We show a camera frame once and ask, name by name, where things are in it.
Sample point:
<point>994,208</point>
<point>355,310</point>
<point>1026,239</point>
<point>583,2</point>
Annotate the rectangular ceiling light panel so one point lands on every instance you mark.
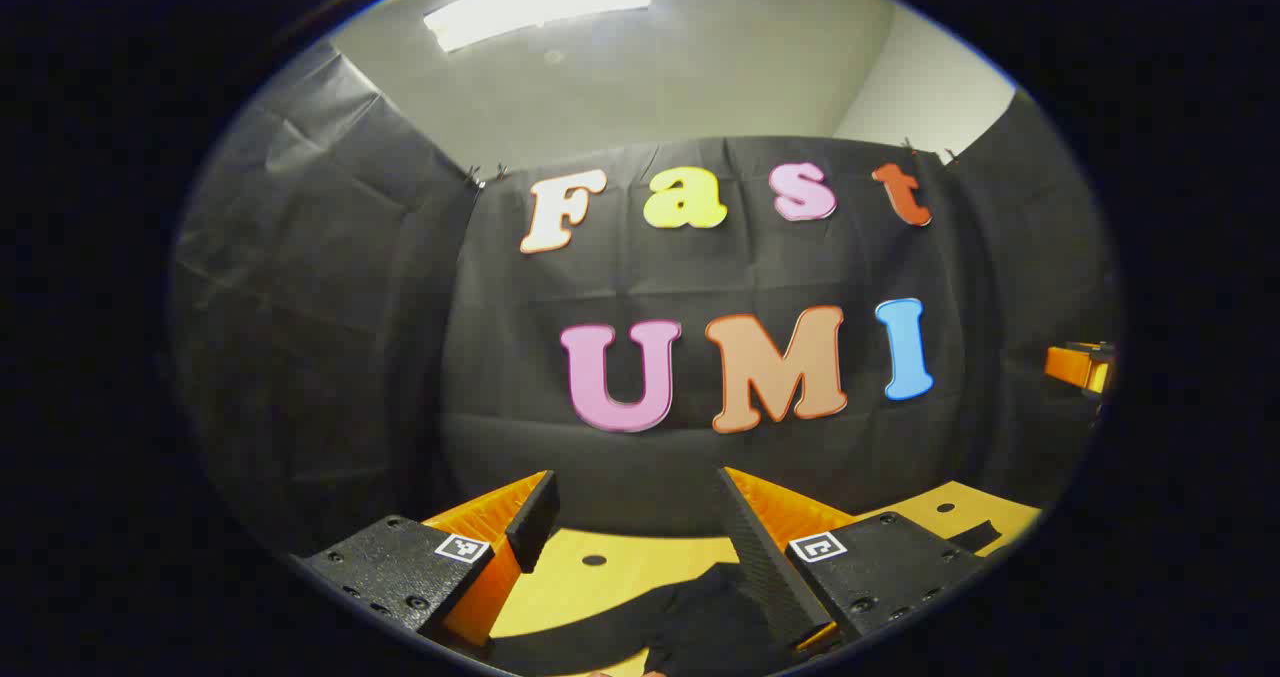
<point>540,2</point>

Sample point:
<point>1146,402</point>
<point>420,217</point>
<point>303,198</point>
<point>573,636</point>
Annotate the black garment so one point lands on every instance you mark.
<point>700,617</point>

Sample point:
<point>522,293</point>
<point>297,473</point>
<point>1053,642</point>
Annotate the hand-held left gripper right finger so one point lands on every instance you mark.
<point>760,557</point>

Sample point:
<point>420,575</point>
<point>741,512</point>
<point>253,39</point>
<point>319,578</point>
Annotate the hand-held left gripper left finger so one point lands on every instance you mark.
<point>535,522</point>

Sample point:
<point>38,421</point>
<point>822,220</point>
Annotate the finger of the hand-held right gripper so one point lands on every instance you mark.
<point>1070,365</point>

